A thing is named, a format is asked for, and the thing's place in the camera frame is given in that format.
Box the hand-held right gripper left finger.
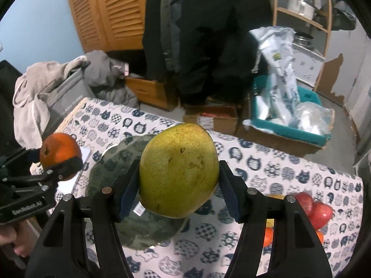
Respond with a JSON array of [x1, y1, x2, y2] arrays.
[[26, 159, 142, 278]]

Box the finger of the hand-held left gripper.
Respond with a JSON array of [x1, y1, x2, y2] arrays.
[[9, 156, 84, 193], [0, 147, 41, 170]]

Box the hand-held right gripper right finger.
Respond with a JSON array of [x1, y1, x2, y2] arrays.
[[219, 160, 334, 278]]

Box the orange with stem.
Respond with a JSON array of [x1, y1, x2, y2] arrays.
[[39, 133, 82, 181]]

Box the green patterned plate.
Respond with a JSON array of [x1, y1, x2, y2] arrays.
[[85, 134, 189, 251]]

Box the yellow pear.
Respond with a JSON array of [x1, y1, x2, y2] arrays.
[[139, 123, 220, 219], [266, 194, 286, 228]]

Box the yellow pear front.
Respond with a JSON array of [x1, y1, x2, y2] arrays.
[[139, 123, 220, 219]]

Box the red apple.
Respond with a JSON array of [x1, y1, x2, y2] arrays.
[[310, 201, 333, 231], [294, 193, 315, 218]]

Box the person's left hand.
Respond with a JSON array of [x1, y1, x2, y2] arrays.
[[0, 224, 31, 257]]

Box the white phone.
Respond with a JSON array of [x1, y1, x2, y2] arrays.
[[75, 147, 92, 180]]

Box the cat print tablecloth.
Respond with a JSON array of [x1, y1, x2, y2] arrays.
[[29, 97, 364, 278]]

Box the beige cloth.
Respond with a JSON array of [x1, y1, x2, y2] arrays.
[[13, 56, 89, 149]]

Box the flat cardboard box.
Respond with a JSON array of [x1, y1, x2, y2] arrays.
[[235, 122, 329, 157]]

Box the grey bag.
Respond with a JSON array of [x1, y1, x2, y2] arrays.
[[38, 69, 97, 135]]

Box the small cardboard box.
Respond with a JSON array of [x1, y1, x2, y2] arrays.
[[182, 104, 239, 135]]

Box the grey puffer jacket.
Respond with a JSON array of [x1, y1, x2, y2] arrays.
[[83, 50, 140, 108]]

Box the wooden drawer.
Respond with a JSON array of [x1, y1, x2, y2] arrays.
[[125, 75, 175, 112]]

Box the clear plastic bag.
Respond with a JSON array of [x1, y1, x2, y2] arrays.
[[295, 101, 336, 136]]

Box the teal plastic bin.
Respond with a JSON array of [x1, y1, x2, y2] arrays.
[[249, 75, 332, 147]]

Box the white plastic bag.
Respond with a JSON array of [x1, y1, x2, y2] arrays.
[[249, 26, 301, 126]]

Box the white cat print box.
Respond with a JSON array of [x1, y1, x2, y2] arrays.
[[291, 43, 327, 88]]

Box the black hanging coat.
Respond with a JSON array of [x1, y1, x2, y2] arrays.
[[178, 0, 274, 105]]

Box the black hanging jacket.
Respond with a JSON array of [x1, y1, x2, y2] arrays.
[[142, 0, 169, 82]]

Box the wooden louvered wardrobe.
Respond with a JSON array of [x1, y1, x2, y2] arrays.
[[64, 0, 150, 53]]

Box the small metal pot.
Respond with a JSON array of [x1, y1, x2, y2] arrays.
[[294, 33, 315, 47]]

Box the grey hanging jacket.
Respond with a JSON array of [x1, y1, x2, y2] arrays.
[[159, 0, 182, 73]]

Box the bamboo shelf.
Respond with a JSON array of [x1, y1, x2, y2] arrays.
[[271, 0, 334, 92]]

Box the silver pot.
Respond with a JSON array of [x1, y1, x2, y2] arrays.
[[287, 0, 317, 20]]

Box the dark hanging cloth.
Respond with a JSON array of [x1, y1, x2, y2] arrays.
[[330, 1, 357, 31]]

